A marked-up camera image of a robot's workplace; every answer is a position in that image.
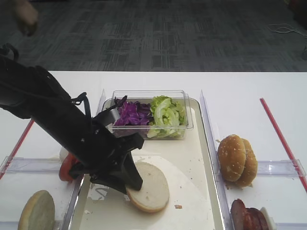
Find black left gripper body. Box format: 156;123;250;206
69;112;144;179

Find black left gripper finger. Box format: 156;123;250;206
122;153;143;191
90;174;127;194

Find plain bun half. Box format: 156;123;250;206
18;190;55;230
126;161;170;213

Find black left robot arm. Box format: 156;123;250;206
0;43;144;193

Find front tomato slice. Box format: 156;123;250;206
59;153;77;182

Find white tomato pusher block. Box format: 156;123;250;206
59;147;69;162

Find green lettuce leaves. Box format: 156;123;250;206
147;95;186;138

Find front dark meat patty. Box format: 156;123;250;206
230;199;246;230

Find dark meat patty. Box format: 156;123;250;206
230;199;246;230
243;207;269;230

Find rear dark meat patty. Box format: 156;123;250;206
243;207;269;230

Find shredded purple cabbage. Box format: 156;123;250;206
114;96;153;126

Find white metal tray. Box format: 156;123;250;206
70;99;224;230

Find clear plastic salad box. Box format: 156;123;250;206
102;90;194;139

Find left red rod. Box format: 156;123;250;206
0;120;34;179

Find red rod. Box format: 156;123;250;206
0;120;34;179
260;98;307;191

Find front sesame bun half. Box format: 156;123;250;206
217;134;246;182

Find sesame bun half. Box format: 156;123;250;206
217;134;246;182
235;138;258;187

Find rear sesame bun half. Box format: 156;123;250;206
235;138;258;187

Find white patty pusher block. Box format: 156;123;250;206
260;207;277;230

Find right red rod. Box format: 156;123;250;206
260;98;307;191

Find left upper clear rail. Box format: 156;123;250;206
0;157;61;174

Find right long clear rail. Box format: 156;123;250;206
200;91;234;230

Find right lower clear rail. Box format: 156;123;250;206
276;223;307;230

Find right upper clear rail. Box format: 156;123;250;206
257;159;306;178

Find white cable on floor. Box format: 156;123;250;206
268;23;307;38

